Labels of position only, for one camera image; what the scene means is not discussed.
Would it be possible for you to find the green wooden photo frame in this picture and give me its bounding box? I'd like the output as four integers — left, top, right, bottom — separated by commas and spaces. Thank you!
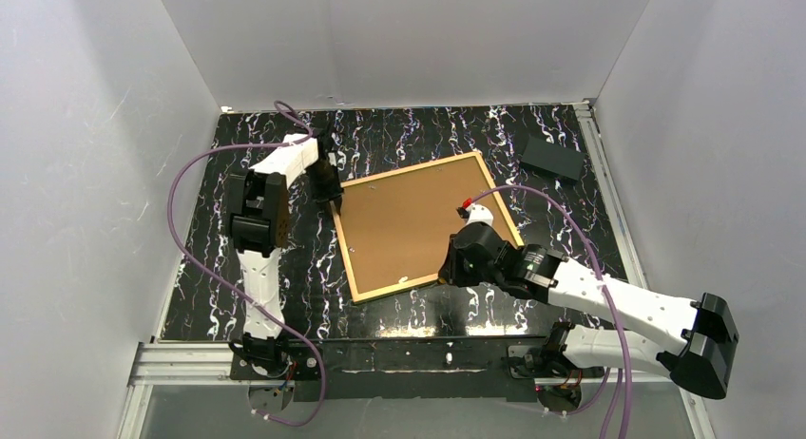
335, 152, 523, 304

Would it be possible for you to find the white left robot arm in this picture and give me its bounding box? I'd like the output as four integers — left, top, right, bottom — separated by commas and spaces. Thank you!
226, 124, 344, 341

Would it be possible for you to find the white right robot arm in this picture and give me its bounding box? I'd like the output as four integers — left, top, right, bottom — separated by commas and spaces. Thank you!
438, 222, 739, 400

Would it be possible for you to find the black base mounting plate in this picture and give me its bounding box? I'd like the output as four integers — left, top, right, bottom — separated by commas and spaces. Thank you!
228, 335, 604, 402

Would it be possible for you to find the black rectangular box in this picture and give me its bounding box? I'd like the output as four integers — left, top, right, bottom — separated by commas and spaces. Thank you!
519, 137, 585, 183

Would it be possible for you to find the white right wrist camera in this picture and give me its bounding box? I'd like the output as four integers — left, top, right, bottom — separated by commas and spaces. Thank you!
456, 199, 494, 226

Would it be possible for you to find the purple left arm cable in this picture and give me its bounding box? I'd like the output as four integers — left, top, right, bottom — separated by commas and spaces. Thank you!
166, 101, 327, 428

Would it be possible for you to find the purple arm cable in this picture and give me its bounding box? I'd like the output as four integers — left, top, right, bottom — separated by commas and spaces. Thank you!
166, 101, 327, 428
469, 184, 634, 439

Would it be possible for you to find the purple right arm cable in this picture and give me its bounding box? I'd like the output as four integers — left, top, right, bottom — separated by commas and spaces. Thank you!
469, 184, 634, 439

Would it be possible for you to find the aluminium rail frame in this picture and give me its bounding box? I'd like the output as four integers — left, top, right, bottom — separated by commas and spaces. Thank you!
116, 101, 716, 439

